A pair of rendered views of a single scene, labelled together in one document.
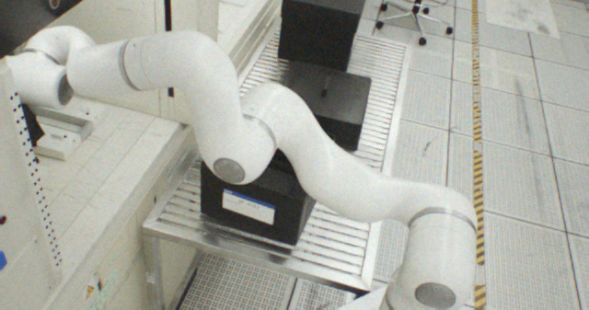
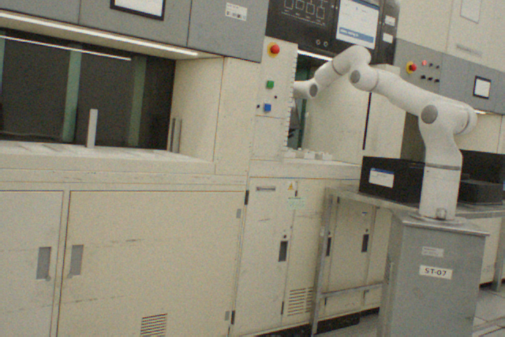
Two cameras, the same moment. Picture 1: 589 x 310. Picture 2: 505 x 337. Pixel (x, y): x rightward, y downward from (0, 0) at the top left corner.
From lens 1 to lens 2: 1.65 m
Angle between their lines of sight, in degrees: 55
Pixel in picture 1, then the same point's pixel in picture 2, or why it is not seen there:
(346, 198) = (402, 91)
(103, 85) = (324, 71)
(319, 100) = not seen: hidden behind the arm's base
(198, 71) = (355, 52)
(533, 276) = not seen: outside the picture
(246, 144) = (363, 65)
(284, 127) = (386, 77)
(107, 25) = (343, 114)
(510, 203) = not seen: outside the picture
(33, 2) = (311, 35)
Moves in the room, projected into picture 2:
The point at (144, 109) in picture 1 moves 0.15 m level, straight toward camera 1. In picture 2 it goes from (349, 160) to (343, 161)
